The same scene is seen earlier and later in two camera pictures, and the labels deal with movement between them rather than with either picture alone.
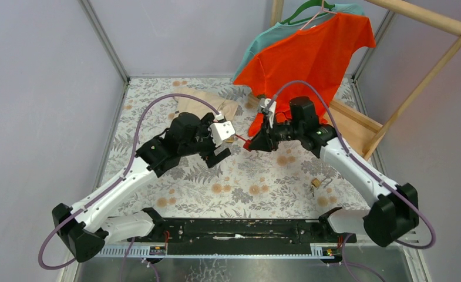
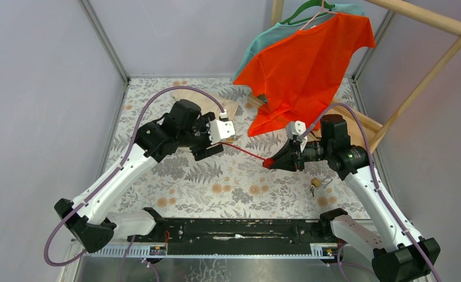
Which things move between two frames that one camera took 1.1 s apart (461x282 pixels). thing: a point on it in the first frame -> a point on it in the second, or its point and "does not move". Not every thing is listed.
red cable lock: (247, 144) -> (268, 163)
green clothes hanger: (308, 3) does not move
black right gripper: (265, 140) -> (286, 160)
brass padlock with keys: (315, 183) does not move
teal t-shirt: (289, 27) does not move
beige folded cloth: (228, 108) does not move
